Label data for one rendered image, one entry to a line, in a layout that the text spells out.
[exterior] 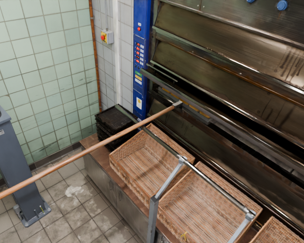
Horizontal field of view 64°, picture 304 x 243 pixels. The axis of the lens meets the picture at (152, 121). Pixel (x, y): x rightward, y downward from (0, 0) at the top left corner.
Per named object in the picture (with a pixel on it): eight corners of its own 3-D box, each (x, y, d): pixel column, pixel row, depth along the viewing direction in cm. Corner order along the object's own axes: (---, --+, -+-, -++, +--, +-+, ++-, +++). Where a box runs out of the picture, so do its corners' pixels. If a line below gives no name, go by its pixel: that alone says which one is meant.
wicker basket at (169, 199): (193, 181, 213) (199, 159, 195) (252, 228, 182) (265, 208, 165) (152, 214, 186) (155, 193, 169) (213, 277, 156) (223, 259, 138)
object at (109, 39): (107, 39, 232) (107, 28, 225) (114, 42, 226) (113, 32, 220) (101, 41, 228) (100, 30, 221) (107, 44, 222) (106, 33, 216)
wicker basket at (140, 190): (149, 142, 246) (151, 121, 228) (191, 179, 214) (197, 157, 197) (108, 166, 220) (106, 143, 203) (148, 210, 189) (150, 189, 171)
